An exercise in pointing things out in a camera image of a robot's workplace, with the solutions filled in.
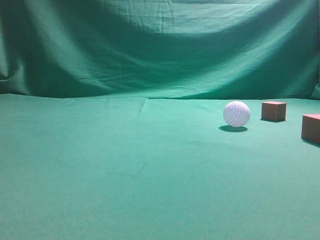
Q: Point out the white dimpled golf ball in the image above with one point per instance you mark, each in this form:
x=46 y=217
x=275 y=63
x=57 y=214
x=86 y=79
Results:
x=236 y=114

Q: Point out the brown cube block at edge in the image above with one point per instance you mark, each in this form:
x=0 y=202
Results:
x=310 y=130

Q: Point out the brown wooden cube block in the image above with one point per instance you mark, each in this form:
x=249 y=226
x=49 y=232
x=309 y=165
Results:
x=273 y=111

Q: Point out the green cloth backdrop and cover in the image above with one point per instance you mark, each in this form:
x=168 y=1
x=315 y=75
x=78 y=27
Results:
x=112 y=127

